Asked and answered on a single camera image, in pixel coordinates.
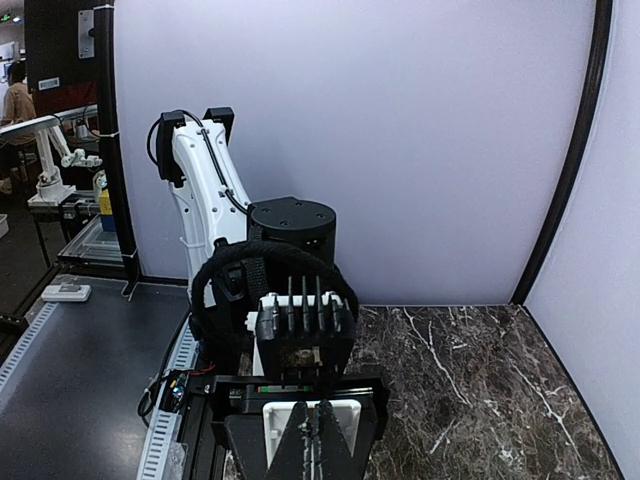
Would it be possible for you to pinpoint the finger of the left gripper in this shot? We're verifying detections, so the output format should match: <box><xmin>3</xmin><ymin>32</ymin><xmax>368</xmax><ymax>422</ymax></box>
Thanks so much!
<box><xmin>222</xmin><ymin>414</ymin><xmax>268</xmax><ymax>479</ymax></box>

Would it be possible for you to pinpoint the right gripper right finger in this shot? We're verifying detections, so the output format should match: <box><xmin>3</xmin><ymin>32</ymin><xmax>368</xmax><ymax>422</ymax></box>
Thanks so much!
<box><xmin>314</xmin><ymin>400</ymin><xmax>363</xmax><ymax>479</ymax></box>

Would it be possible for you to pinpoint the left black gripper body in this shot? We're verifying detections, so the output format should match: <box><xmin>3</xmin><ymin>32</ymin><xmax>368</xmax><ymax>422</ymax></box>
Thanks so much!
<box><xmin>208</xmin><ymin>374</ymin><xmax>391</xmax><ymax>454</ymax></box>

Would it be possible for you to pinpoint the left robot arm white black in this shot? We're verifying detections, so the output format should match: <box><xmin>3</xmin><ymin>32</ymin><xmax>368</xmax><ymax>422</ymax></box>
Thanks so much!
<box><xmin>138</xmin><ymin>107</ymin><xmax>390</xmax><ymax>479</ymax></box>

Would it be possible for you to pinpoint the white device on bench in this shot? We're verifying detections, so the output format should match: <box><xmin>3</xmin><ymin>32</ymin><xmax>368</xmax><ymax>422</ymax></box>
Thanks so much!
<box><xmin>41</xmin><ymin>284</ymin><xmax>91</xmax><ymax>303</ymax></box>

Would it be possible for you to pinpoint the white remote control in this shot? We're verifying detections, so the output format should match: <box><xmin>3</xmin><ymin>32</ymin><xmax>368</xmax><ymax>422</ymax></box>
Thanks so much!
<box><xmin>262</xmin><ymin>399</ymin><xmax>363</xmax><ymax>479</ymax></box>

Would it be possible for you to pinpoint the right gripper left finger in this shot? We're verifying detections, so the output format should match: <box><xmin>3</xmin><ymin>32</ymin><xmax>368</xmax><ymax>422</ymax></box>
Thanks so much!
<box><xmin>263</xmin><ymin>401</ymin><xmax>311</xmax><ymax>479</ymax></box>

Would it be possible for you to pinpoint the white slotted cable duct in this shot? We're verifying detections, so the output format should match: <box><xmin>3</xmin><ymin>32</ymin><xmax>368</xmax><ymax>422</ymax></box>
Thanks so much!
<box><xmin>136</xmin><ymin>320</ymin><xmax>197</xmax><ymax>479</ymax></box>

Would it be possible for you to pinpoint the left black frame post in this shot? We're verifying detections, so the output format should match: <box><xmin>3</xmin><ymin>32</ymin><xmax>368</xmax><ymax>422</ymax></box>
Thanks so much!
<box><xmin>510</xmin><ymin>0</ymin><xmax>614</xmax><ymax>305</ymax></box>

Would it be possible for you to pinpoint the person in background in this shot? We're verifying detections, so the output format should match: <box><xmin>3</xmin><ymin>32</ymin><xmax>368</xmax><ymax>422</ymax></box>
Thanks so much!
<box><xmin>1</xmin><ymin>61</ymin><xmax>37</xmax><ymax>195</ymax></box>

